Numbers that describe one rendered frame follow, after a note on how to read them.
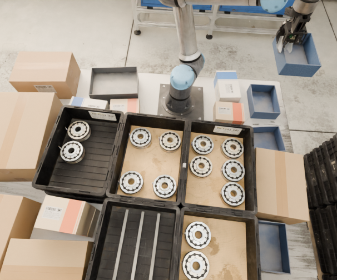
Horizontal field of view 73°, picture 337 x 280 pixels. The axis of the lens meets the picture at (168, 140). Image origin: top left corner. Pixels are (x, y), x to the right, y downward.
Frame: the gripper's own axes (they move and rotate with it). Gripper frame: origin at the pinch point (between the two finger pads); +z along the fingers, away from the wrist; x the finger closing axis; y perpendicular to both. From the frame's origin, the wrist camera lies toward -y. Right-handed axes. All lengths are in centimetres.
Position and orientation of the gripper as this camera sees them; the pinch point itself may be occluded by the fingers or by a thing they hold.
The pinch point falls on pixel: (281, 49)
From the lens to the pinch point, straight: 118.4
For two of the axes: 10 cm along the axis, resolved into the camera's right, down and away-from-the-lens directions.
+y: -0.8, 9.0, -4.3
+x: 9.9, 0.5, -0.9
